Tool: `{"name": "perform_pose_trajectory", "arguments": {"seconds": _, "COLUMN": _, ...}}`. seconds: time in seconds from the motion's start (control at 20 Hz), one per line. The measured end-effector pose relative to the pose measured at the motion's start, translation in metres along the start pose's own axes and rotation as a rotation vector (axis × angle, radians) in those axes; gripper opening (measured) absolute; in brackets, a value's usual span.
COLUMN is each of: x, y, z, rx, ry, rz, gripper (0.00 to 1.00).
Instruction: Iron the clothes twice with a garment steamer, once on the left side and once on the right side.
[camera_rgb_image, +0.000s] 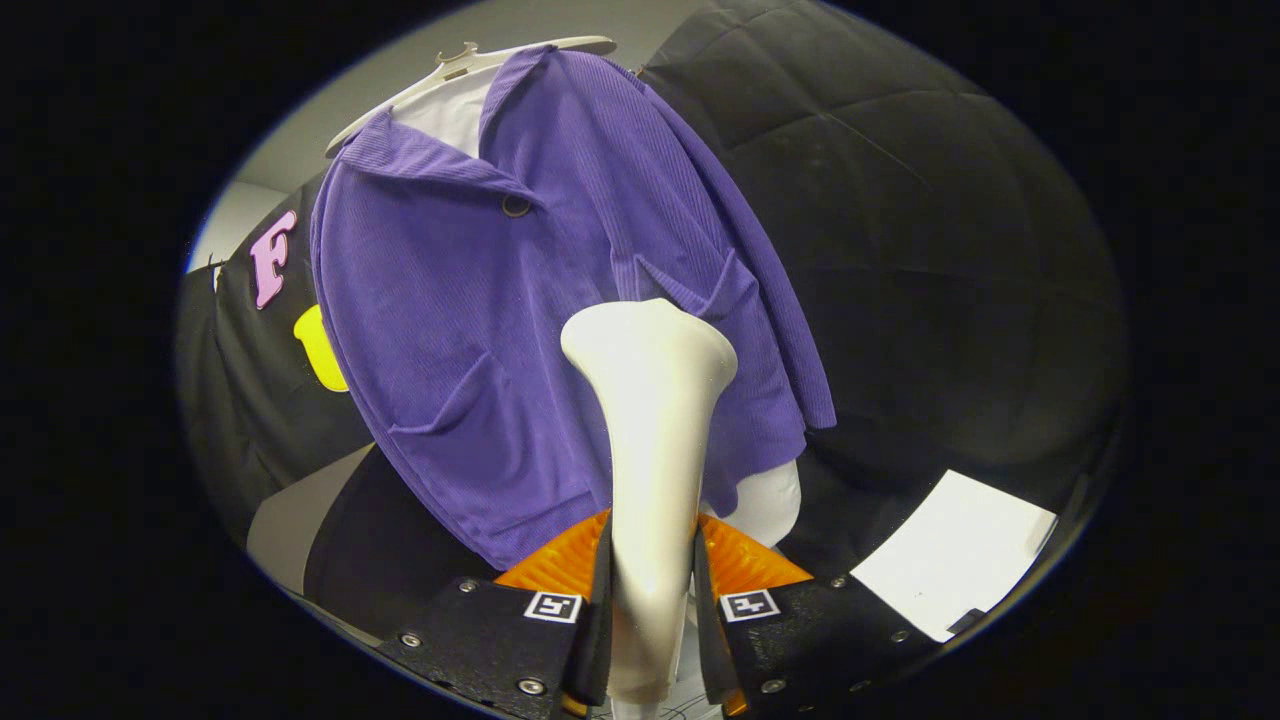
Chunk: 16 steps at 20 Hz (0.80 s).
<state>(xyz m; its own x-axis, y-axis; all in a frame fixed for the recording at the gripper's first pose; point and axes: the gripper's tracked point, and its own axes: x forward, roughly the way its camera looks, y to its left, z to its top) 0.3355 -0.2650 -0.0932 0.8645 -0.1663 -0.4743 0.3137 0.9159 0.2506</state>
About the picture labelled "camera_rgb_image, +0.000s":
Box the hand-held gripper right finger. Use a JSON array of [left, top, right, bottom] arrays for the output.
[[693, 512, 941, 719]]

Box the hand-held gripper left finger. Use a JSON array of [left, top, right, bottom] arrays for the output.
[[378, 508, 614, 719]]

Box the white garment steamer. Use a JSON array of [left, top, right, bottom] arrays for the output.
[[560, 298, 739, 720]]

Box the purple corduroy jacket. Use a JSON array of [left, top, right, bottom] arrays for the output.
[[310, 45, 838, 571]]

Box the white clothes hanger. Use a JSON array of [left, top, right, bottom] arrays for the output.
[[324, 35, 618, 159]]

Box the white mannequin torso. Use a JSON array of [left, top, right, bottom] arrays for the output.
[[392, 68, 803, 549]]

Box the white paper sheet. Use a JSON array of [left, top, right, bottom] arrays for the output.
[[850, 470, 1059, 643]]

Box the grey drawer cabinet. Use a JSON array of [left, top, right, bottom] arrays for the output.
[[245, 443, 501, 651]]

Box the black backdrop cloth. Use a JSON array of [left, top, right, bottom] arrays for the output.
[[205, 170, 376, 481]]

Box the black quilted side curtain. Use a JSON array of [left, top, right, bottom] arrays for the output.
[[175, 262, 251, 546], [640, 0, 1131, 591]]

